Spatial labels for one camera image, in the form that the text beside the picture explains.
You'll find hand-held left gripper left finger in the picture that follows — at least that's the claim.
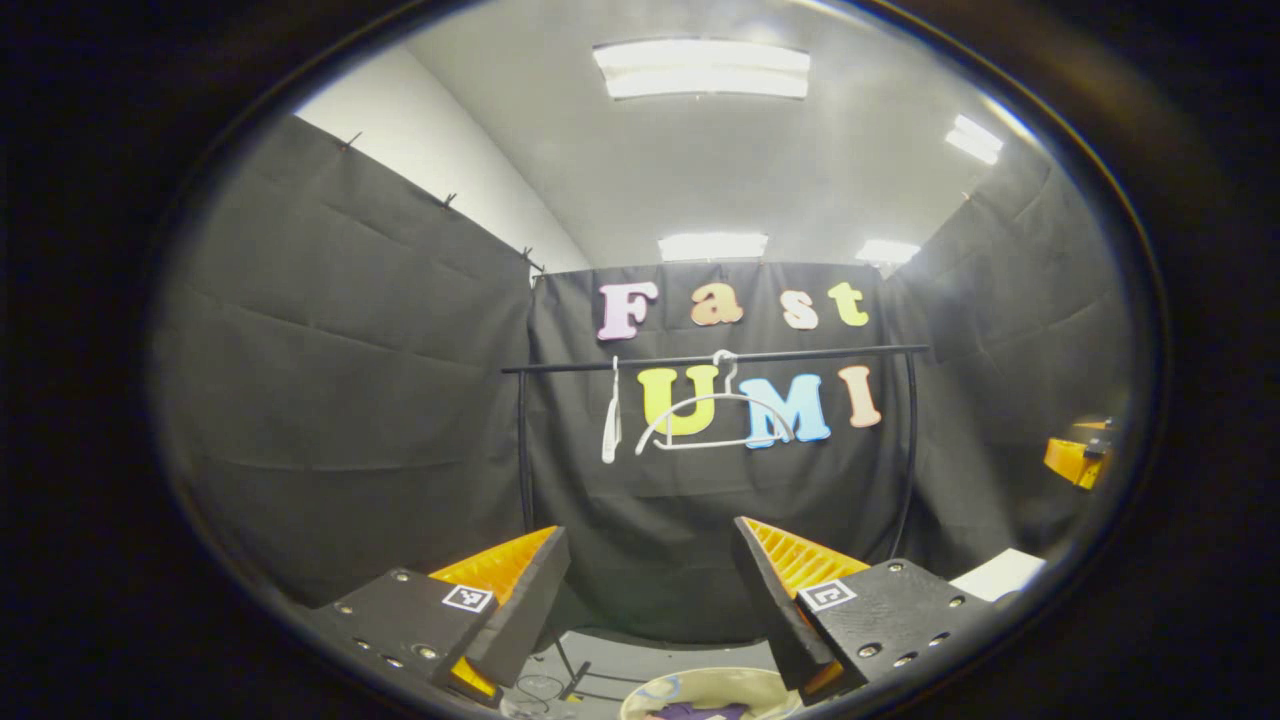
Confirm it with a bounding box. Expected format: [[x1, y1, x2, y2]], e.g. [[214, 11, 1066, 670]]
[[299, 524, 574, 708]]

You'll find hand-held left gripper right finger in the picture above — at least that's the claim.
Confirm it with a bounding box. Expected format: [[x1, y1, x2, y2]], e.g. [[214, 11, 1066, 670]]
[[732, 514, 998, 707]]

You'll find white table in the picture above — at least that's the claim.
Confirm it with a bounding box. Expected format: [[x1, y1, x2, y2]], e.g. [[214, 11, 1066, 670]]
[[947, 546, 1049, 604]]

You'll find purple corduroy jacket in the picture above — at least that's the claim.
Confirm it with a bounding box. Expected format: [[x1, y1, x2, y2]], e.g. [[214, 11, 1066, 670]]
[[649, 701, 753, 720]]

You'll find black backdrop cloth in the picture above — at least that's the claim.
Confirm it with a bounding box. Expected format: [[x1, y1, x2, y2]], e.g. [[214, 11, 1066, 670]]
[[150, 113, 1137, 648]]

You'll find white clothes hanger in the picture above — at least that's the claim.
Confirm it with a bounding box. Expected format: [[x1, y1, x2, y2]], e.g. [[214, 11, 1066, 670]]
[[599, 356, 624, 467], [634, 349, 797, 457]]

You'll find cream round laundry hamper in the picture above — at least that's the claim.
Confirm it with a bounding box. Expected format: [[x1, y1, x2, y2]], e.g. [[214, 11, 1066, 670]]
[[619, 666, 807, 720]]

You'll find large ceiling light panel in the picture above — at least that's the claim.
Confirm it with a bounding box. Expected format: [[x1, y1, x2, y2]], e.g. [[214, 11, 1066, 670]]
[[591, 38, 813, 103]]

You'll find black clothes rack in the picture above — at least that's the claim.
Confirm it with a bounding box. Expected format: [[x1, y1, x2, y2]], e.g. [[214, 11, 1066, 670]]
[[499, 342, 932, 703]]

